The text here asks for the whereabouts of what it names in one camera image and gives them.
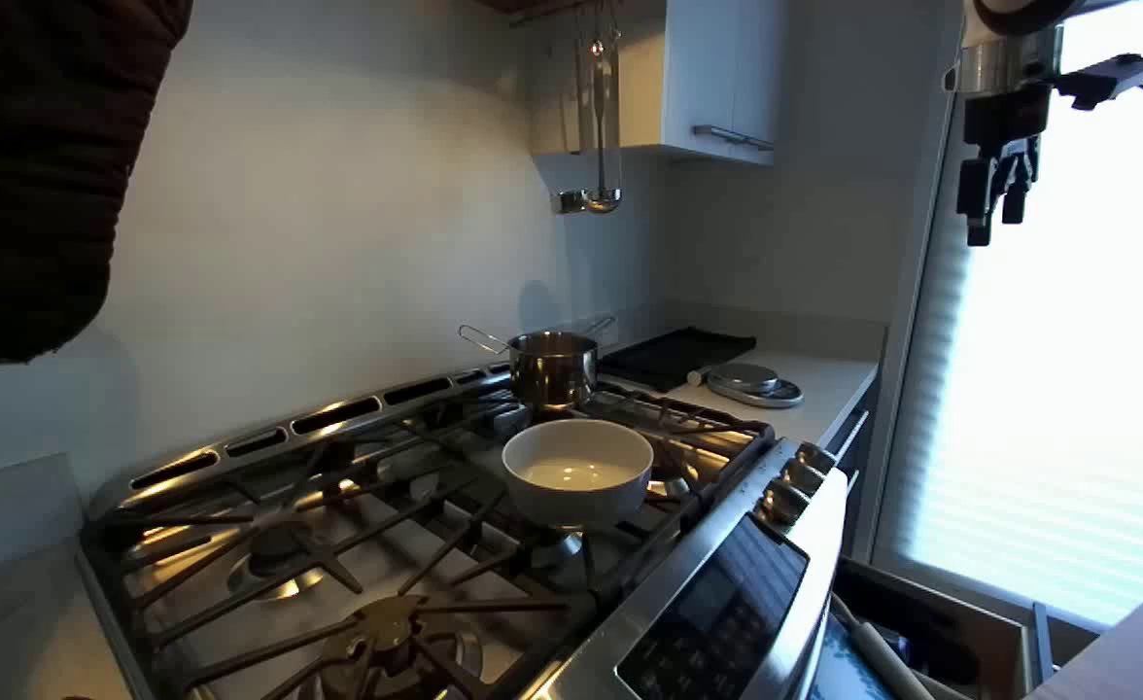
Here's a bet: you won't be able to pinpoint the black cast iron grates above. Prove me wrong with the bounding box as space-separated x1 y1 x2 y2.
89 379 776 700

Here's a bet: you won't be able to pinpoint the black rectangular board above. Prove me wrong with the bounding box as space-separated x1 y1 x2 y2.
594 323 760 398

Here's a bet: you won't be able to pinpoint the black range knobs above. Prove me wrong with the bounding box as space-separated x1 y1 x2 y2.
759 441 847 534

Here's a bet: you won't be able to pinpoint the open wooden drawer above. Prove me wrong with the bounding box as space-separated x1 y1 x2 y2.
809 558 1108 700

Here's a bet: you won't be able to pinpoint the wooden rolling pin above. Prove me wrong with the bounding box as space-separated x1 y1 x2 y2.
833 594 936 700

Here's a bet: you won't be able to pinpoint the hanging metal utensils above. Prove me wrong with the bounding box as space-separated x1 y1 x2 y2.
554 30 629 218

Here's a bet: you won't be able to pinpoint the dark cloth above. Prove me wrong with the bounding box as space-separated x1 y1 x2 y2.
0 0 198 366

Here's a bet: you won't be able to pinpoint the metal cabinet handle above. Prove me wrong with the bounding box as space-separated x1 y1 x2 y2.
689 122 776 161

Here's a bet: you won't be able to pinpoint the small steel saucepan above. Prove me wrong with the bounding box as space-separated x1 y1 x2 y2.
454 318 603 418

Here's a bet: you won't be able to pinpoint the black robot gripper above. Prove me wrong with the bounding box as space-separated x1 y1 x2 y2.
955 30 1065 249

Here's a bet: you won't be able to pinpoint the gray bowl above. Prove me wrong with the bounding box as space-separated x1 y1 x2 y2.
497 418 660 534

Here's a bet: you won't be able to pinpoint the stainless steel gas range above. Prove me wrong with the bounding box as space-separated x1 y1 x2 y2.
72 366 859 700

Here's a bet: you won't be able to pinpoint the white wall cabinet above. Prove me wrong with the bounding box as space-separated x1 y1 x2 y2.
526 0 789 169

